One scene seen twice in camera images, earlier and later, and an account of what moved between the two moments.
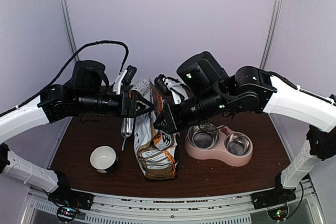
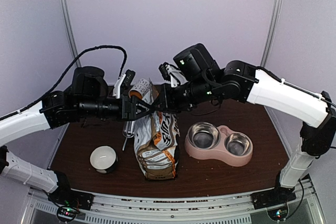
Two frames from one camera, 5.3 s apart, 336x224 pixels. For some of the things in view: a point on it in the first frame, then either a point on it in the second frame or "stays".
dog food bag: (157, 150) stays
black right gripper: (174, 124) to (167, 103)
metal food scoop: (126, 128) stays
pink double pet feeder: (232, 148) stays
